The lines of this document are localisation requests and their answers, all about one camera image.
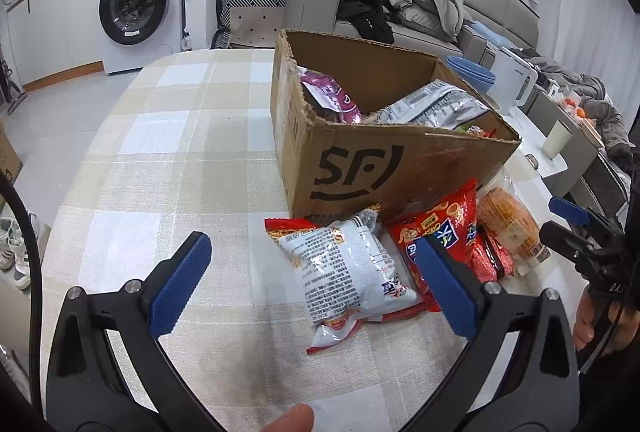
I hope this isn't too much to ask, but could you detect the stick vacuum cleaner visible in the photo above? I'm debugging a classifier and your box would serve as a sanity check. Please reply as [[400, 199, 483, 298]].
[[0, 47, 29, 106]]

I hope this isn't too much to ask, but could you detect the dark red snack packet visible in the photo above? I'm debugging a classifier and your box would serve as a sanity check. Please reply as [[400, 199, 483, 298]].
[[472, 232, 516, 283]]

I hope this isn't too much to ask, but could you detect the light blue cloth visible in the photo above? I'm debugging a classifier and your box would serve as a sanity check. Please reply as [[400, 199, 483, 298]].
[[470, 21, 507, 49]]

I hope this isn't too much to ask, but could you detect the grey sofa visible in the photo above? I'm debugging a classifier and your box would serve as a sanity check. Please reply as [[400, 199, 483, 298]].
[[286, 0, 541, 68]]

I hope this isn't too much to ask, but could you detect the white electric kettle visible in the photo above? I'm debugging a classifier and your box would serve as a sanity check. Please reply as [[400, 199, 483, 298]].
[[492, 47, 540, 115]]

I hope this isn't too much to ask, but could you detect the purple snack packet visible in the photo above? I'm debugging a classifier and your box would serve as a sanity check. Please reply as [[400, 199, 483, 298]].
[[297, 67, 362, 125]]

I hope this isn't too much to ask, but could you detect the silver red snack packet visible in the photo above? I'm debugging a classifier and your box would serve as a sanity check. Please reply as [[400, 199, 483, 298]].
[[264, 208, 426, 355]]

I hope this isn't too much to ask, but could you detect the white sneaker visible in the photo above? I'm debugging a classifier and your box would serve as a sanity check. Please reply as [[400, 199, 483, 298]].
[[12, 212, 42, 291], [0, 214, 26, 271]]

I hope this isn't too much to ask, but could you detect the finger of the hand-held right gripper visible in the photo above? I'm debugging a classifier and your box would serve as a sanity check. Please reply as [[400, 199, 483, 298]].
[[548, 196, 626, 244], [539, 221, 610, 275]]

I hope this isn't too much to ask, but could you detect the red chips packet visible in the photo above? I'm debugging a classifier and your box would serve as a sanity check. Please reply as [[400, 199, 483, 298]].
[[387, 178, 481, 313]]

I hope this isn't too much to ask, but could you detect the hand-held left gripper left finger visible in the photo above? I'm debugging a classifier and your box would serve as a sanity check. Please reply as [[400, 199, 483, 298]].
[[45, 231, 221, 432]]

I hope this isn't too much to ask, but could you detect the white washing machine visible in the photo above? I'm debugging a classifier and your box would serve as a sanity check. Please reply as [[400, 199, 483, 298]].
[[92, 0, 188, 75]]

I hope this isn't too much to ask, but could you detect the silver orange snack packet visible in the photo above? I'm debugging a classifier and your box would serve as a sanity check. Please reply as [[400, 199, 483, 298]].
[[370, 80, 493, 130]]

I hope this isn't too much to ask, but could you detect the brown cardboard box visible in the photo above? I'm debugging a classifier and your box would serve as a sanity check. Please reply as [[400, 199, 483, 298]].
[[270, 29, 522, 219]]

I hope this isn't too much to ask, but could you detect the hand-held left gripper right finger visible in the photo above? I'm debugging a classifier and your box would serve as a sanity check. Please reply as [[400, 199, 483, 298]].
[[400, 236, 582, 432]]

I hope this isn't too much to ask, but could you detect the white cup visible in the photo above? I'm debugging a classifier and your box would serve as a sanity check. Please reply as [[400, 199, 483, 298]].
[[543, 118, 571, 160]]

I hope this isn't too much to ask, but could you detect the person's left hand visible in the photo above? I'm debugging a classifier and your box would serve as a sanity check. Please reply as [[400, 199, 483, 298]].
[[260, 403, 315, 432]]

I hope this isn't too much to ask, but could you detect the patterned folded mat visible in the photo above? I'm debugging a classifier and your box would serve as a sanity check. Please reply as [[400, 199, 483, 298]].
[[215, 0, 288, 50]]

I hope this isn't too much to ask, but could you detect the white curtain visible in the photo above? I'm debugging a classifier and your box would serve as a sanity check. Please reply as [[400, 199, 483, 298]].
[[550, 0, 640, 78]]

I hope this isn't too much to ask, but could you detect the white marble coffee table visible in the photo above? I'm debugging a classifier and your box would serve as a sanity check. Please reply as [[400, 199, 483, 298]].
[[495, 102, 601, 187]]

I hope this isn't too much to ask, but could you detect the person's right hand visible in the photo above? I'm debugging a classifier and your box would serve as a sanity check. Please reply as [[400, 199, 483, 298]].
[[571, 289, 640, 356]]

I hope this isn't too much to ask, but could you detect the flat cardboard carton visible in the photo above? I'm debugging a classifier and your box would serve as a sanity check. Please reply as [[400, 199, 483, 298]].
[[0, 122, 24, 189]]

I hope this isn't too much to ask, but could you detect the orange clear-wrapped snack packet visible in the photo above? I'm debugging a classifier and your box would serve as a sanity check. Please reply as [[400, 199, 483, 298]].
[[477, 172, 552, 270]]

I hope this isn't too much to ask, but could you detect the grey padded coat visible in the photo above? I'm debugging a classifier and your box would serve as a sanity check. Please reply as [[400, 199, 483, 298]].
[[530, 57, 634, 169]]

